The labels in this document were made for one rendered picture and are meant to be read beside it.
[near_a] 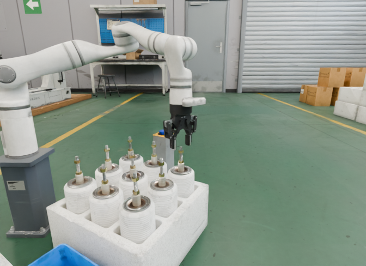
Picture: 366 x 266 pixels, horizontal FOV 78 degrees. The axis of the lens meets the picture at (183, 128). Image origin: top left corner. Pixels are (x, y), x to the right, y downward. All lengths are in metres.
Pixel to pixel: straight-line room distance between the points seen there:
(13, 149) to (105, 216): 0.42
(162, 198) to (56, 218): 0.33
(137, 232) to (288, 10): 5.88
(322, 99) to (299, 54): 2.20
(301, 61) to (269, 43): 0.89
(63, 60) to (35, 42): 5.89
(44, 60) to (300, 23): 5.78
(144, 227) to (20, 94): 0.62
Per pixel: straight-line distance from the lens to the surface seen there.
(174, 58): 0.70
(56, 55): 0.90
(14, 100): 0.94
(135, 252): 0.63
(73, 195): 0.79
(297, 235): 1.03
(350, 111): 3.38
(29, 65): 0.90
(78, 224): 0.75
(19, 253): 1.03
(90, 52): 0.91
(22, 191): 1.00
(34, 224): 1.05
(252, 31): 5.86
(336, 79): 4.30
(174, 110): 0.72
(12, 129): 0.94
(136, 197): 0.63
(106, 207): 0.70
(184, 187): 0.80
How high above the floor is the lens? 0.61
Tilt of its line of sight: 15 degrees down
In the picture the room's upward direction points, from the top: straight up
